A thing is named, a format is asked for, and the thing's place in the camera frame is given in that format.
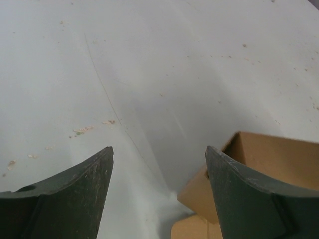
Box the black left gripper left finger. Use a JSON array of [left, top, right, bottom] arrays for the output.
[[0, 147, 114, 239]]

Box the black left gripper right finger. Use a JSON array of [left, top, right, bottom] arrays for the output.
[[205, 146, 319, 239]]

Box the brown cardboard paper box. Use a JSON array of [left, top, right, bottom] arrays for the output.
[[170, 132, 319, 239]]

